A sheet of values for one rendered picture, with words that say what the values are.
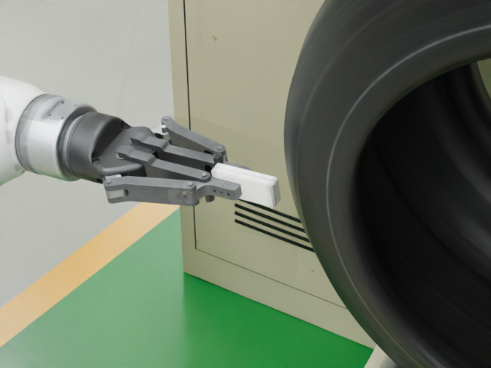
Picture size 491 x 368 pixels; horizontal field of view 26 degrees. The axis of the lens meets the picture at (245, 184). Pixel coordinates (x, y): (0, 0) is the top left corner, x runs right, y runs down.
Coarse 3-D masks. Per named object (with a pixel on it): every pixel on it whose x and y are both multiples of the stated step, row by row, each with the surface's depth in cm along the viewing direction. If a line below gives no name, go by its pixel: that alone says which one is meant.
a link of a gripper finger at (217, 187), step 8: (200, 184) 108; (208, 184) 108; (216, 184) 107; (224, 184) 107; (232, 184) 107; (192, 192) 107; (200, 192) 108; (208, 192) 108; (216, 192) 108; (224, 192) 107; (232, 192) 107; (240, 192) 107; (192, 200) 108
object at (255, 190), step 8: (216, 168) 108; (216, 176) 108; (224, 176) 107; (232, 176) 107; (240, 176) 107; (248, 176) 106; (240, 184) 107; (248, 184) 106; (256, 184) 106; (264, 184) 105; (272, 184) 105; (248, 192) 107; (256, 192) 107; (264, 192) 106; (272, 192) 106; (248, 200) 108; (256, 200) 107; (264, 200) 107; (272, 200) 106
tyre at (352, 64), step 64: (384, 0) 73; (448, 0) 69; (320, 64) 80; (384, 64) 74; (448, 64) 71; (320, 128) 82; (384, 128) 105; (448, 128) 110; (320, 192) 86; (384, 192) 105; (448, 192) 111; (320, 256) 92; (384, 256) 103; (448, 256) 108; (384, 320) 92; (448, 320) 104
